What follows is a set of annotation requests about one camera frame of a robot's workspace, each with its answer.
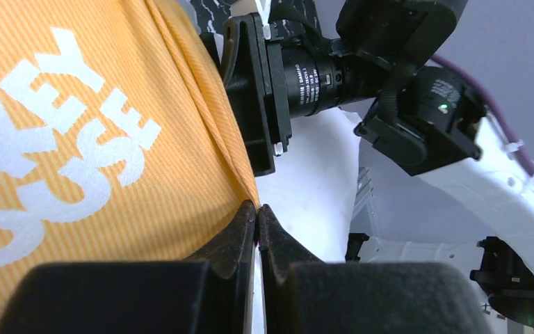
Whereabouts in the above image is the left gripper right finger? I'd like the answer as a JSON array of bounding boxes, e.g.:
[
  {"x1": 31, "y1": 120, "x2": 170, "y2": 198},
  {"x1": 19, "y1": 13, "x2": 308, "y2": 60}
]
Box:
[{"x1": 257, "y1": 205, "x2": 492, "y2": 333}]

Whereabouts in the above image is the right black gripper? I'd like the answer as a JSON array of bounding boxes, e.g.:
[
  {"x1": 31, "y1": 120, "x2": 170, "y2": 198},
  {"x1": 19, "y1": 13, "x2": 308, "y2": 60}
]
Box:
[{"x1": 222, "y1": 1, "x2": 486, "y2": 177}]

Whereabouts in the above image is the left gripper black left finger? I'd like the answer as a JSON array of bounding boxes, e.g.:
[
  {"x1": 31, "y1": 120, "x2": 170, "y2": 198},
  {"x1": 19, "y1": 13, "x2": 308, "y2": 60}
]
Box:
[{"x1": 0, "y1": 201, "x2": 256, "y2": 333}]

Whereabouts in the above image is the white pillow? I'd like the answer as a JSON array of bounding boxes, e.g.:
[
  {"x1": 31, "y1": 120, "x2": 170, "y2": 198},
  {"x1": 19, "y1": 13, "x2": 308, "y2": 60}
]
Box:
[{"x1": 250, "y1": 106, "x2": 364, "y2": 334}]

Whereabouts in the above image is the orange printed pillowcase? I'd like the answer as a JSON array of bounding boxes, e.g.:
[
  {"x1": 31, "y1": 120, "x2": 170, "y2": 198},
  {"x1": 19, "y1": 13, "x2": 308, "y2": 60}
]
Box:
[{"x1": 0, "y1": 1, "x2": 259, "y2": 316}]

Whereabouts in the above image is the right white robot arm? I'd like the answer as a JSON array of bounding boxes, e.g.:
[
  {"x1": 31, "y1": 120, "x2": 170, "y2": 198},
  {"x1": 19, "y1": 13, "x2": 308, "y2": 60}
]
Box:
[{"x1": 221, "y1": 1, "x2": 534, "y2": 328}]

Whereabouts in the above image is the aluminium frame rail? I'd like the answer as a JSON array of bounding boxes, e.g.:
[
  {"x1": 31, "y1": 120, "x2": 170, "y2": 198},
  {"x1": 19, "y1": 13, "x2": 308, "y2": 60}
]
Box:
[{"x1": 350, "y1": 167, "x2": 379, "y2": 237}]

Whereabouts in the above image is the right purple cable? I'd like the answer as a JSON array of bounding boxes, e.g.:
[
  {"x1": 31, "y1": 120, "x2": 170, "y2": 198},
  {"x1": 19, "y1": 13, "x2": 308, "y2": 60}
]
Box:
[{"x1": 430, "y1": 54, "x2": 534, "y2": 201}]

